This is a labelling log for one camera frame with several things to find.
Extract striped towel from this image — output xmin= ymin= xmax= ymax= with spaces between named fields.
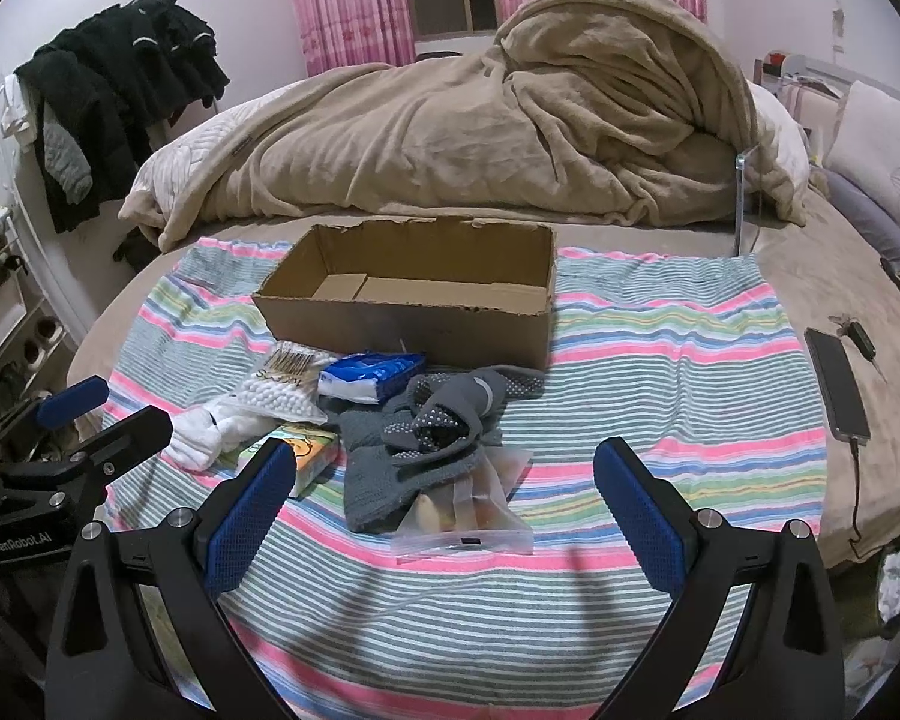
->
xmin=105 ymin=236 xmax=830 ymax=720

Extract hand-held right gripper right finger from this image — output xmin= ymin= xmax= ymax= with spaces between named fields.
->
xmin=592 ymin=436 xmax=845 ymax=720

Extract blue tissue pack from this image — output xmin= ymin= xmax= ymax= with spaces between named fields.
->
xmin=317 ymin=351 xmax=427 ymax=400

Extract clear plastic bag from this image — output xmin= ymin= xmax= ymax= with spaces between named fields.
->
xmin=394 ymin=444 xmax=535 ymax=565

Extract grey knitted cloth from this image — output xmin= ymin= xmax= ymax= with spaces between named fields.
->
xmin=337 ymin=409 xmax=496 ymax=533

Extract white crumpled bag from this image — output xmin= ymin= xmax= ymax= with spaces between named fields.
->
xmin=874 ymin=540 xmax=900 ymax=625

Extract padded headboard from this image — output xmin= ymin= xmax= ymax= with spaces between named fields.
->
xmin=754 ymin=52 xmax=900 ymax=137

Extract black charging cable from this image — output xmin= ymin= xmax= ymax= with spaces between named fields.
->
xmin=840 ymin=431 xmax=900 ymax=563

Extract white embroidered pillow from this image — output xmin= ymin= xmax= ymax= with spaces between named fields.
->
xmin=825 ymin=81 xmax=900 ymax=242

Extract clear cotton swab pack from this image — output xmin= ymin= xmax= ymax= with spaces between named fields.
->
xmin=229 ymin=341 xmax=338 ymax=425

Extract hanging black clothes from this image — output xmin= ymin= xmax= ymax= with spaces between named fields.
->
xmin=15 ymin=0 xmax=230 ymax=235

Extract grey dotted socks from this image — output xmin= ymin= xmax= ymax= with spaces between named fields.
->
xmin=381 ymin=364 xmax=548 ymax=466

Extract grey blue pillow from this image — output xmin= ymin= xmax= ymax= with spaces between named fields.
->
xmin=816 ymin=165 xmax=900 ymax=280

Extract black smartphone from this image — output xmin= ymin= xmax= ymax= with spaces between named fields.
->
xmin=805 ymin=328 xmax=871 ymax=442

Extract small black key fob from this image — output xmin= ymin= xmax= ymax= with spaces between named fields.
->
xmin=832 ymin=315 xmax=890 ymax=383

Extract white socks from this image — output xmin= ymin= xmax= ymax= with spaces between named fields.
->
xmin=166 ymin=397 xmax=272 ymax=473

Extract metal pole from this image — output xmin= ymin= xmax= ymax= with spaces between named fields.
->
xmin=733 ymin=146 xmax=758 ymax=257

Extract green yellow tissue box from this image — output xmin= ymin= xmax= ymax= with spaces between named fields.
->
xmin=236 ymin=424 xmax=340 ymax=500

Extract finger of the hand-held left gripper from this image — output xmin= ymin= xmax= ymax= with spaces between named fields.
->
xmin=0 ymin=377 xmax=110 ymax=458
xmin=52 ymin=405 xmax=175 ymax=497

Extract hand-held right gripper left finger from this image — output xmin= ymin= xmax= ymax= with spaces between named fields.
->
xmin=45 ymin=436 xmax=323 ymax=720

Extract beige fleece blanket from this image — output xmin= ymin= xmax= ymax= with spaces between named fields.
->
xmin=120 ymin=0 xmax=811 ymax=252

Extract brown cardboard box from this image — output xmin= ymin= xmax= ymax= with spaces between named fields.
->
xmin=251 ymin=216 xmax=557 ymax=374

